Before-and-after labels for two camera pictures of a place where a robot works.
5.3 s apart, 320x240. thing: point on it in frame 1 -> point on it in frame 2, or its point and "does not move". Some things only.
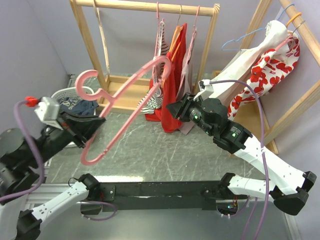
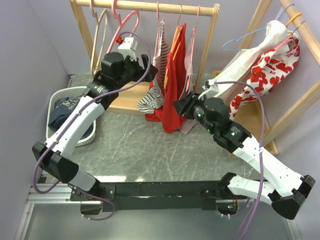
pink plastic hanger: (112, 96) -> (118, 17)
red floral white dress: (270, 70) does not move
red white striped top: (155, 101) does not move
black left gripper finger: (83, 126) -> (152, 69)
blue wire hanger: (223, 49) does not move
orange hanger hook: (299, 14) does not move
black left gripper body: (53, 140) -> (133, 72)
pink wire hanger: (158, 17) does not move
